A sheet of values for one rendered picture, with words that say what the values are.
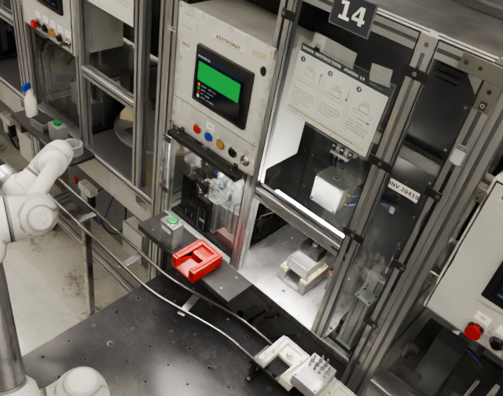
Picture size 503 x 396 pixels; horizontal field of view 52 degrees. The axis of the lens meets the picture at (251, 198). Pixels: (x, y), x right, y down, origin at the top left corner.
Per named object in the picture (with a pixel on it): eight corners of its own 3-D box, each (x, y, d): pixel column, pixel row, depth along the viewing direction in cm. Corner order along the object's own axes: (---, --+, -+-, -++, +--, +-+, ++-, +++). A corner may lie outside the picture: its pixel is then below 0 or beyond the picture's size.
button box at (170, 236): (158, 240, 210) (159, 218, 203) (173, 232, 215) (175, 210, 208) (170, 251, 207) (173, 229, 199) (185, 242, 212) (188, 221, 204)
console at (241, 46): (165, 124, 194) (173, 1, 165) (219, 104, 212) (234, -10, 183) (245, 180, 174) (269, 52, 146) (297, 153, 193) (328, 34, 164)
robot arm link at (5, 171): (22, 174, 199) (9, 163, 199) (15, 170, 190) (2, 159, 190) (5, 192, 197) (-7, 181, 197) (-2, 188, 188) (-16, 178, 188)
